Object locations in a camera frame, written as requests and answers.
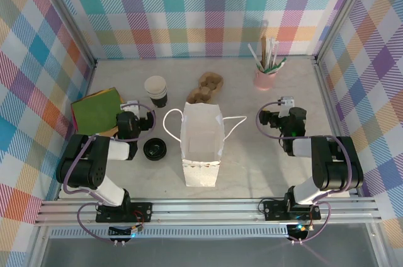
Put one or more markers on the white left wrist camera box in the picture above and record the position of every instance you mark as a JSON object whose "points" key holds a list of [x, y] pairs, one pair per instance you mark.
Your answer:
{"points": [[132, 106]]}

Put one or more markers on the wooden stir stick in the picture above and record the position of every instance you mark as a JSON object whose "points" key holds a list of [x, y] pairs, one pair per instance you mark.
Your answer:
{"points": [[263, 49]]}

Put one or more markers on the paper coffee cup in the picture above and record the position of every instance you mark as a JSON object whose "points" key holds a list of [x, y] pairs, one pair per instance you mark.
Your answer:
{"points": [[159, 101]]}

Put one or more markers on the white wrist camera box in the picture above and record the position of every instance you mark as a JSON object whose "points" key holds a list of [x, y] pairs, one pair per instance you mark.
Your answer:
{"points": [[132, 106], [287, 101]]}

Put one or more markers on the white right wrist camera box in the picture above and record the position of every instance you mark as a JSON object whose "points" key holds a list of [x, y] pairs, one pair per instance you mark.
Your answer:
{"points": [[287, 101]]}

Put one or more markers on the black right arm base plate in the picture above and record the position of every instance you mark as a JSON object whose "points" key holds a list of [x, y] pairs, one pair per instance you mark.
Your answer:
{"points": [[272, 210]]}

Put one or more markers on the cartoon animal print paper bag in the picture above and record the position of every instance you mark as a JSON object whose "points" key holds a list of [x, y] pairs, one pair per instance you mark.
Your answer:
{"points": [[201, 131]]}

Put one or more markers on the pink straw holder cup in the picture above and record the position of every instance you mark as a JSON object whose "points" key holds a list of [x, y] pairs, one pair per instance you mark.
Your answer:
{"points": [[264, 81]]}

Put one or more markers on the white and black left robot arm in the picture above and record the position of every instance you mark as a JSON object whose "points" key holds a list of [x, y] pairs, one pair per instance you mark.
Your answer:
{"points": [[116, 150]]}

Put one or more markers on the stack of coloured napkins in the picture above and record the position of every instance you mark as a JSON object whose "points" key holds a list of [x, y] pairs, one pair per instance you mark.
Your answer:
{"points": [[76, 122]]}

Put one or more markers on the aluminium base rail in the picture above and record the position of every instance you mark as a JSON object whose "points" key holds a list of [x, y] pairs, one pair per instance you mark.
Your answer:
{"points": [[204, 212]]}

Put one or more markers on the green paper napkin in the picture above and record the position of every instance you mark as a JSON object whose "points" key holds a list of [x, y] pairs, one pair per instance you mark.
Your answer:
{"points": [[97, 109]]}

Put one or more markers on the green straw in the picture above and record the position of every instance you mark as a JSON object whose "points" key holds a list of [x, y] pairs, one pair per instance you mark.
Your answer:
{"points": [[282, 60], [275, 68]]}

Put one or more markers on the tan napkin box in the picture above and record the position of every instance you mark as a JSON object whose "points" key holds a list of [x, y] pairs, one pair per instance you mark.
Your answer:
{"points": [[110, 132]]}

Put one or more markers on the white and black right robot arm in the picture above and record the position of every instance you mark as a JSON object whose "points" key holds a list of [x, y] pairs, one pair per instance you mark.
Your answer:
{"points": [[302, 147]]}

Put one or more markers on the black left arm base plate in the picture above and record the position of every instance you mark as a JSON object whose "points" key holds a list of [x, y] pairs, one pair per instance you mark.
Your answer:
{"points": [[143, 208]]}

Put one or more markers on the small controller board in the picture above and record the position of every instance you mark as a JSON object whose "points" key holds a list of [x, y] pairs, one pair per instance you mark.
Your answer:
{"points": [[299, 231], [126, 231]]}

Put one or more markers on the aluminium side rail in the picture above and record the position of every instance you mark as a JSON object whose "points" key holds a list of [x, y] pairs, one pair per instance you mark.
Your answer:
{"points": [[326, 90]]}

